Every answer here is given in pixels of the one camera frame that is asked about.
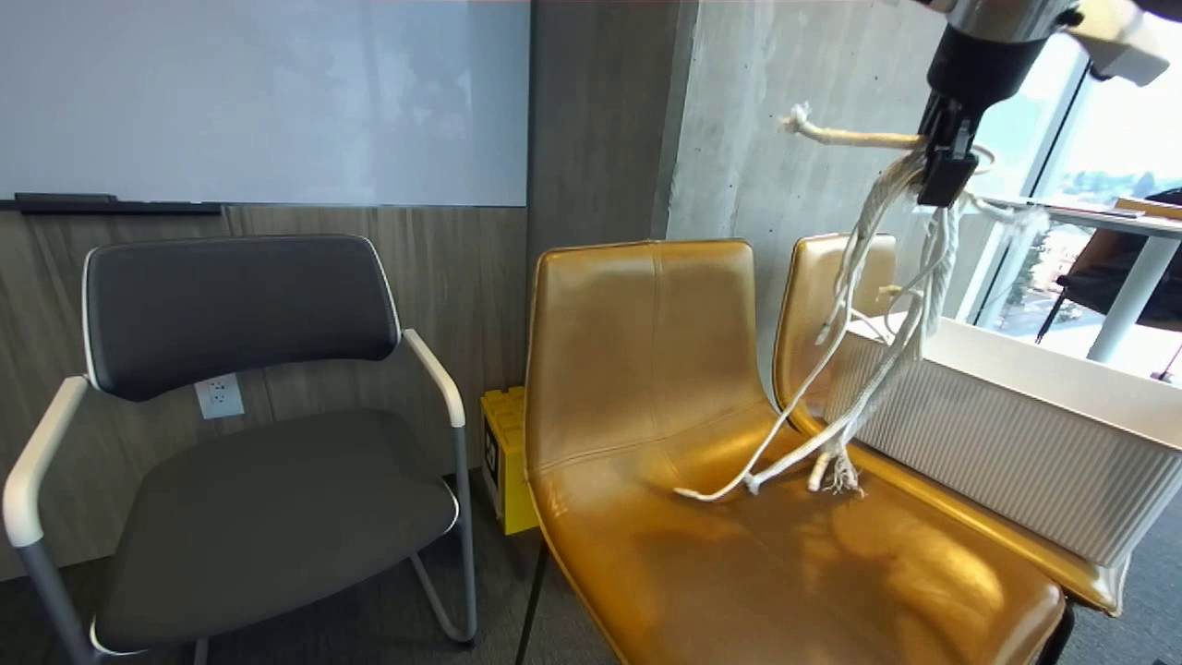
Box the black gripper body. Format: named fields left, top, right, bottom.
left=921, top=32, right=1048, bottom=151

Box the white rope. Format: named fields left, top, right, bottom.
left=673, top=102, right=1048, bottom=507

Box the dark office chair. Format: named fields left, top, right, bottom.
left=1035, top=180, right=1182, bottom=346

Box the white plastic basket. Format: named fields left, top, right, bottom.
left=844, top=310, right=1182, bottom=568

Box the grey chair with white armrests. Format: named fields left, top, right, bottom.
left=0, top=231, right=480, bottom=665

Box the white table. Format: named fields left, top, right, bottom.
left=971, top=189, right=1182, bottom=367

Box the yellow box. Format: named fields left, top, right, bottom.
left=477, top=384, right=545, bottom=539

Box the black whiteboard marker tray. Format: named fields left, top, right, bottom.
left=10, top=189, right=226, bottom=223

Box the wall whiteboard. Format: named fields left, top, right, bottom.
left=0, top=0, right=537, bottom=209

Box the white wall outlet plate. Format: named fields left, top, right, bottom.
left=193, top=373, right=248, bottom=420

